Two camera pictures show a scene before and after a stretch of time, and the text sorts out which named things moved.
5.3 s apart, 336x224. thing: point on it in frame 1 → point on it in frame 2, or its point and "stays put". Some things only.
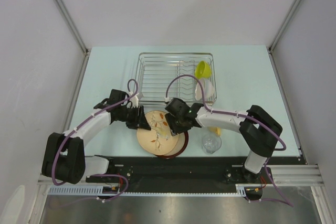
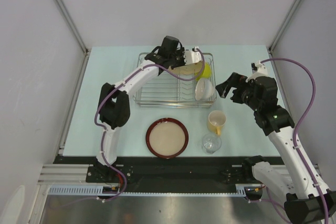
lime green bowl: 202,70 stays put
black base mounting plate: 179,174 stays put
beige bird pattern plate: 159,140 → 195,68
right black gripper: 174,129 → 235,80
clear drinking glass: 211,143 stays put
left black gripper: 139,120 → 181,52
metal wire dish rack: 162,76 stays put
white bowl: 208,88 stays put
